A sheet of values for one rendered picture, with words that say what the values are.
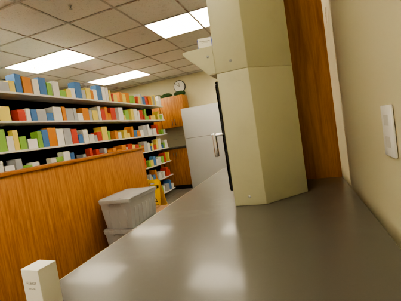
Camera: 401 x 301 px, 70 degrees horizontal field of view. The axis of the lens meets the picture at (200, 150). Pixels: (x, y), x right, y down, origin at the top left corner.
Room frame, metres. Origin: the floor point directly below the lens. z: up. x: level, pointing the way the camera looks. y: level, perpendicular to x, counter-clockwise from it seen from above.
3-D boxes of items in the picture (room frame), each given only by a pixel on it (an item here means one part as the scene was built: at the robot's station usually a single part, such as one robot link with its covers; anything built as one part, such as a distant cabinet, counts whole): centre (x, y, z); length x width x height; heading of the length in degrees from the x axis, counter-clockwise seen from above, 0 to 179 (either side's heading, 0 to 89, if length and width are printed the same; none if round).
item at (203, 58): (1.18, -0.09, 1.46); 0.32 x 0.11 x 0.10; 161
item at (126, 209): (3.27, 0.89, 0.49); 0.60 x 0.42 x 0.33; 161
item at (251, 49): (1.12, -0.26, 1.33); 0.32 x 0.25 x 0.77; 161
